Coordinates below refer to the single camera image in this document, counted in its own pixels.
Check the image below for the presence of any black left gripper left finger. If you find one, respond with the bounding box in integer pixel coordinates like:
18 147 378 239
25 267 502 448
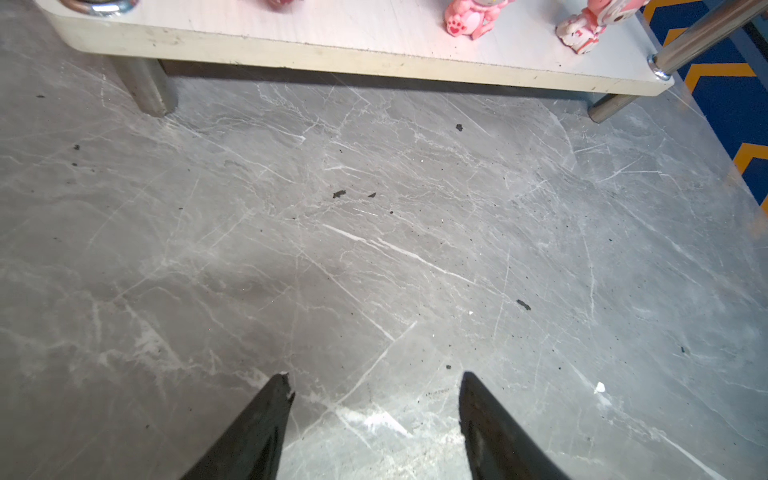
182 373 295 480

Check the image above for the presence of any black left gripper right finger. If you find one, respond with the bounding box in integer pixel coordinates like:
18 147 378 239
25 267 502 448
459 371 568 480

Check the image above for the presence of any pink round head doll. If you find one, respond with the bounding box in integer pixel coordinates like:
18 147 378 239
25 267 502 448
555 0 649 55

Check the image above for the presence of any pink sheep toy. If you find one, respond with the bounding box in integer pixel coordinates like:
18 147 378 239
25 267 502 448
444 0 511 40

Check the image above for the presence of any yellow flower doll toy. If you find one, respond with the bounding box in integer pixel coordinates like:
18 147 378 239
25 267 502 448
268 0 295 9

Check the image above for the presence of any white two-tier shelf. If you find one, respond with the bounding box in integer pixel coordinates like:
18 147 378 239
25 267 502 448
32 0 768 125

